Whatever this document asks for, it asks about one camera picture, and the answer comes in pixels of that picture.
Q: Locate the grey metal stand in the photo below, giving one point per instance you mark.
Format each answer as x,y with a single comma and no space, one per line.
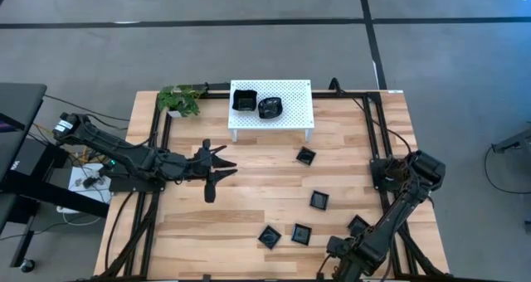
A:
514,142

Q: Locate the black small square mini plate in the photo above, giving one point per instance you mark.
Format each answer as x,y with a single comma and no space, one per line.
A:
269,237
301,234
357,223
306,156
319,200

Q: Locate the black table edge bracket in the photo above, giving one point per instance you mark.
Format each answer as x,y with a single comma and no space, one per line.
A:
206,278
320,278

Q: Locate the black wavy square mini plate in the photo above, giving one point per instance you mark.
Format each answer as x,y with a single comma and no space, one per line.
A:
245,101

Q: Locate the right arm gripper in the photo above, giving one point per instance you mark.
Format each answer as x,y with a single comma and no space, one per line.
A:
352,257

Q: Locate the small white power adapter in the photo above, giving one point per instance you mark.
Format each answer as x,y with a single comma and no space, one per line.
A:
66,210

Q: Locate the green plant in white pot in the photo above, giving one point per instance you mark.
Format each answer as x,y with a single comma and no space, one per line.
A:
180,100

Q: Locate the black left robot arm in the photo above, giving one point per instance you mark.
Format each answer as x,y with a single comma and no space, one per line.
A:
124,153

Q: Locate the white power strip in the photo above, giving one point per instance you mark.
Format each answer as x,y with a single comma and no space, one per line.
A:
97,195

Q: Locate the black leaf-shaped mini plate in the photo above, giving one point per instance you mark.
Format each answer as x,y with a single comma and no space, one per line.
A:
270,108

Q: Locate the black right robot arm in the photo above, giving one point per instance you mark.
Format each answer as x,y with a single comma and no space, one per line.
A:
415,182

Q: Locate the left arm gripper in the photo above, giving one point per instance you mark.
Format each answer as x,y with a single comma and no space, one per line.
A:
203,166

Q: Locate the black desk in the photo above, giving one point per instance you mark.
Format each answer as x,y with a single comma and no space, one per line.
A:
22,99

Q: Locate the white perforated metal rack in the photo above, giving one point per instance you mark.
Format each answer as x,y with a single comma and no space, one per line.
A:
296,108

